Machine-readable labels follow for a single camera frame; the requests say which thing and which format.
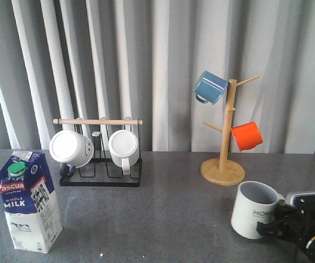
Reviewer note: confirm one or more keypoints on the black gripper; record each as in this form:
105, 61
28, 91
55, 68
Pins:
294, 224

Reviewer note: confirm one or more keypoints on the cream HOME mug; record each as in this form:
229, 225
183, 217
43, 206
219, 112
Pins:
255, 202

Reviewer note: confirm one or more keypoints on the blue white milk carton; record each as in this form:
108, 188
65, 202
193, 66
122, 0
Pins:
30, 201

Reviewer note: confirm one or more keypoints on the wooden mug tree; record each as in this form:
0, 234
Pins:
221, 170

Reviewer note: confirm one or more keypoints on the orange enamel mug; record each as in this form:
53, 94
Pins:
247, 136

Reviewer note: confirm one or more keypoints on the blue enamel mug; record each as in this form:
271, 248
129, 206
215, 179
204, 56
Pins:
210, 88

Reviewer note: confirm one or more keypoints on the white ribbed hanging mug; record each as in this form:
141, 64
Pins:
123, 147

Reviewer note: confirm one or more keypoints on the white smiley hanging mug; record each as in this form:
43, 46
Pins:
71, 148

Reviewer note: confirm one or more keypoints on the grey white curtain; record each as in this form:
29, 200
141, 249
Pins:
141, 59

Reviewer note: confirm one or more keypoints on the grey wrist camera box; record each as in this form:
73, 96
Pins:
292, 197

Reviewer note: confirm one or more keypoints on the black wire mug rack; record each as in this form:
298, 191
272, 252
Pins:
101, 170

